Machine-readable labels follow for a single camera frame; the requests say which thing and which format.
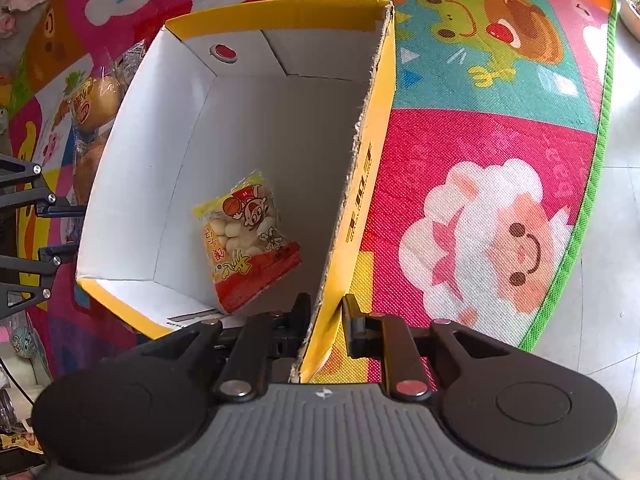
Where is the bun packet with red label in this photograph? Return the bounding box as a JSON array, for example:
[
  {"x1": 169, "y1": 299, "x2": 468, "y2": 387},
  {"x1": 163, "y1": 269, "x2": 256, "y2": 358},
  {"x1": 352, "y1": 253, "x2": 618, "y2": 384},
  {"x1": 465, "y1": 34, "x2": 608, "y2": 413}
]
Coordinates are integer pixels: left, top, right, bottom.
[{"x1": 69, "y1": 74, "x2": 127, "y2": 137}]

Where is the white plant pot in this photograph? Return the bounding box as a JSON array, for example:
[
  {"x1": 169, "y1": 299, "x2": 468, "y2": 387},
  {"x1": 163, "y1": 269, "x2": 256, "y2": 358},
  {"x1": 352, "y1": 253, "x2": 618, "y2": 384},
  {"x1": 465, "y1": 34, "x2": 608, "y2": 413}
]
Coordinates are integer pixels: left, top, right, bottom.
[{"x1": 618, "y1": 0, "x2": 640, "y2": 38}]

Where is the clear plastic jar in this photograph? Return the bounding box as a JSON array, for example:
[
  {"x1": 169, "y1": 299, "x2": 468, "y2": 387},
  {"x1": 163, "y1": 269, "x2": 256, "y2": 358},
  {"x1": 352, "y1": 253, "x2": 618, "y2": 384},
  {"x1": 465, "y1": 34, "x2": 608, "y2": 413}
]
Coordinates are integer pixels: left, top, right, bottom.
[{"x1": 0, "y1": 388, "x2": 27, "y2": 432}]

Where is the colourful printed play mat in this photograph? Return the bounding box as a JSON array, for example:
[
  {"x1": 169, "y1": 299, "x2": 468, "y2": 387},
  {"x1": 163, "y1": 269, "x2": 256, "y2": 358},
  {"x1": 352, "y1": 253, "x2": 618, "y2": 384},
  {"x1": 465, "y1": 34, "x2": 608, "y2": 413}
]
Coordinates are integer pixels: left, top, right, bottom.
[{"x1": 0, "y1": 0, "x2": 617, "y2": 386}]

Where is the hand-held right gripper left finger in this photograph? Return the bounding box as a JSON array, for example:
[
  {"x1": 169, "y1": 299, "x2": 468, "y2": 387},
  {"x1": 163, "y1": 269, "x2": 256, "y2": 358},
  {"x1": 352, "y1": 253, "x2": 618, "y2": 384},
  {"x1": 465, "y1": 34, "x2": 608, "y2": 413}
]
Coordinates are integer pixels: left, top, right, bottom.
[{"x1": 132, "y1": 292, "x2": 313, "y2": 403}]

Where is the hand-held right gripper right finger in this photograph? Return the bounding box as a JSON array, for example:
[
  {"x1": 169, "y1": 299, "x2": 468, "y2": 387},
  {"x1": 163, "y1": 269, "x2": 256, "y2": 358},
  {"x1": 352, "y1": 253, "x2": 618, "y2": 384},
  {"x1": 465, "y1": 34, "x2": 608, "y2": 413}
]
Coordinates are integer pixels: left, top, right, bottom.
[{"x1": 341, "y1": 294, "x2": 521, "y2": 403}]

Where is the yellow cardboard box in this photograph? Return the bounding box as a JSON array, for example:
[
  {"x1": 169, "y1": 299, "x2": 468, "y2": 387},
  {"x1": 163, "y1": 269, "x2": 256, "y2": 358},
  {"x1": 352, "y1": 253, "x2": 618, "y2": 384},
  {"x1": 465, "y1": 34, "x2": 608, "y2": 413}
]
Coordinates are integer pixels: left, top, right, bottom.
[{"x1": 75, "y1": 0, "x2": 398, "y2": 383}]

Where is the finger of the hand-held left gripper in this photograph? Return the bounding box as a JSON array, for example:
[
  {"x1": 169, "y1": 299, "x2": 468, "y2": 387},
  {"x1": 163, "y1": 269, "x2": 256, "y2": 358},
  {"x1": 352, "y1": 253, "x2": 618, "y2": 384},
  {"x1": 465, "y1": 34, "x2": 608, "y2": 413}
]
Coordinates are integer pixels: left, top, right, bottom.
[
  {"x1": 0, "y1": 243, "x2": 81, "y2": 319},
  {"x1": 0, "y1": 155, "x2": 86, "y2": 219}
]

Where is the patterned small ball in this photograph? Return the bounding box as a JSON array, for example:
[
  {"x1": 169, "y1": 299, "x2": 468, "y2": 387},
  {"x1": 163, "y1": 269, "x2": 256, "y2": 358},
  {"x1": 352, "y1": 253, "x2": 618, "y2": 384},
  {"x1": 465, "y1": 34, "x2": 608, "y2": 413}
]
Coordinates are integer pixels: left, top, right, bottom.
[{"x1": 12, "y1": 327, "x2": 39, "y2": 362}]

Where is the red yellow snack packet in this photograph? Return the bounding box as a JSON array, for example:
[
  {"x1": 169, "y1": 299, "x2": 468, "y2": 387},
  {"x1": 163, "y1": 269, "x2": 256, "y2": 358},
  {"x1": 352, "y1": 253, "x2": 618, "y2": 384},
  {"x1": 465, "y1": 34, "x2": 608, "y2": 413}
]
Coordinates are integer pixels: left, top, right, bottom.
[{"x1": 192, "y1": 170, "x2": 303, "y2": 316}]

